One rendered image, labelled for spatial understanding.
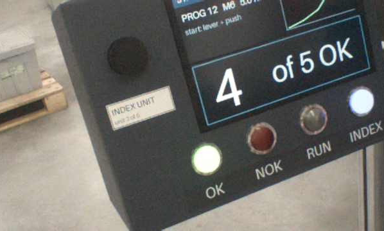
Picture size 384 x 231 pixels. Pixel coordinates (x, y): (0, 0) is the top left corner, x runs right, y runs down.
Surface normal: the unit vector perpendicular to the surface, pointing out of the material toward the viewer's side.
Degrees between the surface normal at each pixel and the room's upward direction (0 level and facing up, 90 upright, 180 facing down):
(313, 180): 0
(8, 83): 96
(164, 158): 75
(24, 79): 96
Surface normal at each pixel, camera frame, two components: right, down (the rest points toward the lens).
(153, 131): 0.33, 0.11
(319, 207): -0.17, -0.88
